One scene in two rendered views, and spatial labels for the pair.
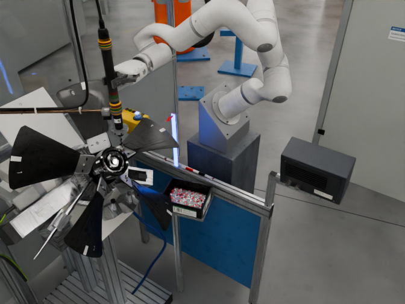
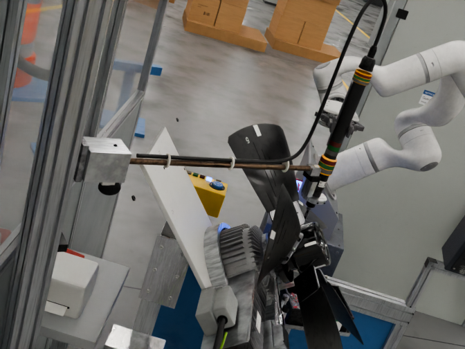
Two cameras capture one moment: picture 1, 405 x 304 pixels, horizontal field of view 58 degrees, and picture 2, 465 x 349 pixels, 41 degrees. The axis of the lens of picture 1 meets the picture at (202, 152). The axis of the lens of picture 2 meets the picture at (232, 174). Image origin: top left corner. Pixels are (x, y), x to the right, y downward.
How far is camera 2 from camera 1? 141 cm
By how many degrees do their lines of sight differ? 33
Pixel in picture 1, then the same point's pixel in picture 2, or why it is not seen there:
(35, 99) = (166, 147)
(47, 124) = (183, 188)
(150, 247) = not seen: outside the picture
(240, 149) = (339, 235)
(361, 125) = (371, 209)
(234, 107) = (351, 174)
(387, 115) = (405, 197)
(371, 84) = not seen: hidden behind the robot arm
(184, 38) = (407, 82)
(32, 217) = (257, 334)
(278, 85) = (433, 149)
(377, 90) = not seen: hidden behind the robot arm
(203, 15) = (445, 58)
